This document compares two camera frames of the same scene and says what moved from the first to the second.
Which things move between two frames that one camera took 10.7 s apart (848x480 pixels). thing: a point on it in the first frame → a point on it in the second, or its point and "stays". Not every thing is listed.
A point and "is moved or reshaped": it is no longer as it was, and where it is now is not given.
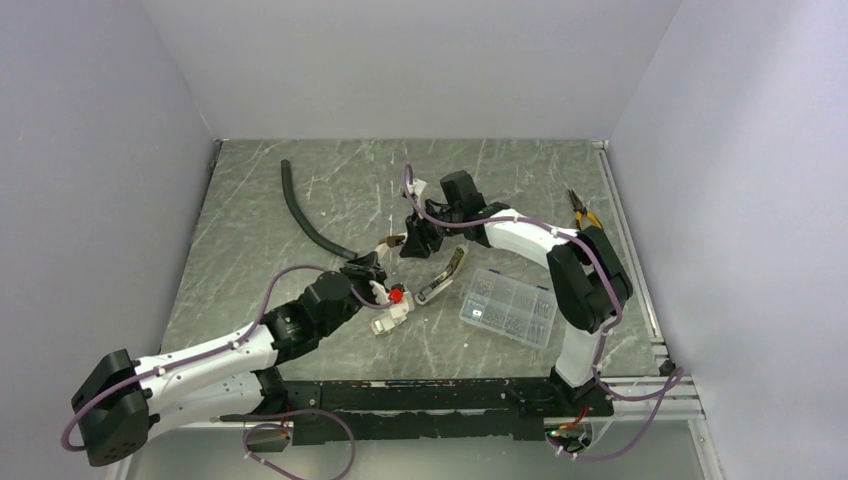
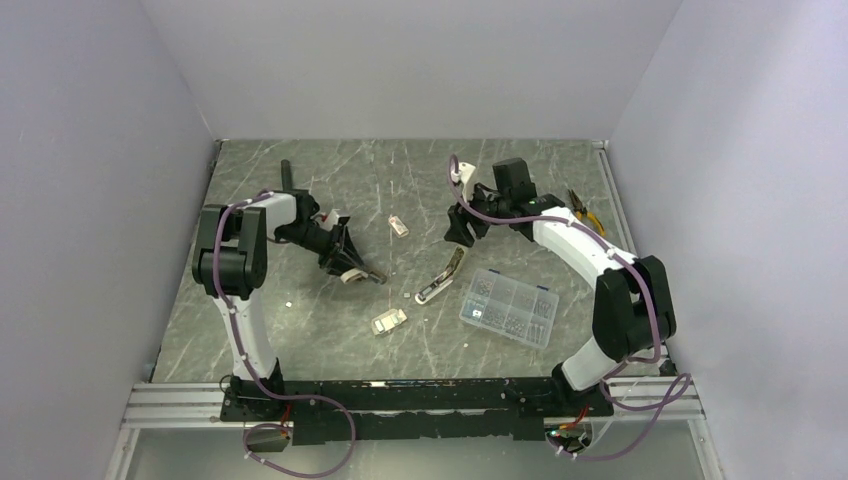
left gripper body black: x=360 y=277 → x=308 y=236
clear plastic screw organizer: x=509 y=306 stays
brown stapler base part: x=392 y=241 is moved or reshaped
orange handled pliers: x=581 y=211 stays
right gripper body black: x=433 y=234 → x=462 y=216
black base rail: x=366 y=410 stays
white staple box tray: x=385 y=322 stays
